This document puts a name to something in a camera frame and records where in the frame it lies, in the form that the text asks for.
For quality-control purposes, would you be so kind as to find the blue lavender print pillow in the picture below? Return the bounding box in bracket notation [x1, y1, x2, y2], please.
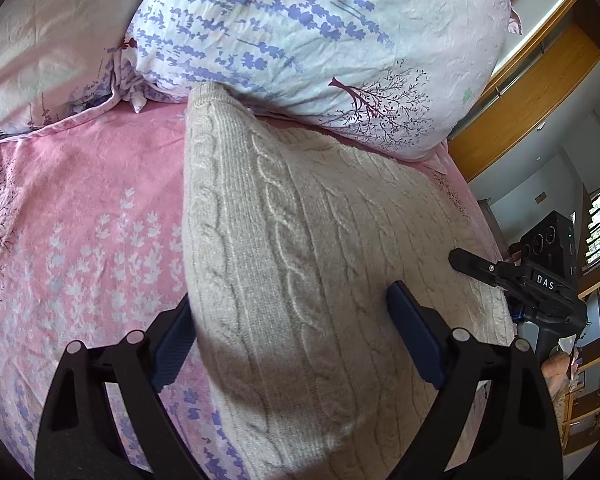
[121, 0, 515, 162]

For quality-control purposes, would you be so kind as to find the beige cable-knit sweater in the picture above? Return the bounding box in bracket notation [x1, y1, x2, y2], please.
[182, 82, 517, 480]

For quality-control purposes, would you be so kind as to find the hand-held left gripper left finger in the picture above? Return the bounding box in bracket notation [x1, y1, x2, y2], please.
[34, 299, 207, 480]

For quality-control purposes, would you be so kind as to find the pink floral bed sheet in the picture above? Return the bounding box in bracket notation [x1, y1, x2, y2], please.
[0, 94, 507, 480]

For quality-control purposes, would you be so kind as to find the pink floral pillow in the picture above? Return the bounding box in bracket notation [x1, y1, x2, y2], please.
[0, 0, 182, 152]

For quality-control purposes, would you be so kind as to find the person's right hand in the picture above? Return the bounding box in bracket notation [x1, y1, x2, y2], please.
[541, 351, 581, 387]

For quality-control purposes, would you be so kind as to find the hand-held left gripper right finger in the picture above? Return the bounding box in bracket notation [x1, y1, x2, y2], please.
[380, 281, 564, 480]

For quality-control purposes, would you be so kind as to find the wooden shelf unit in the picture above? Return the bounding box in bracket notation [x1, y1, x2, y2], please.
[559, 269, 600, 457]

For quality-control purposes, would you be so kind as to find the wooden wardrobe with glass doors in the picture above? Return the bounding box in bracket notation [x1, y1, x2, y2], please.
[447, 5, 600, 184]

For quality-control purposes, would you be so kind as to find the beige headboard with wooden frame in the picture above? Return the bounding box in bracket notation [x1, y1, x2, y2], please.
[489, 0, 589, 97]

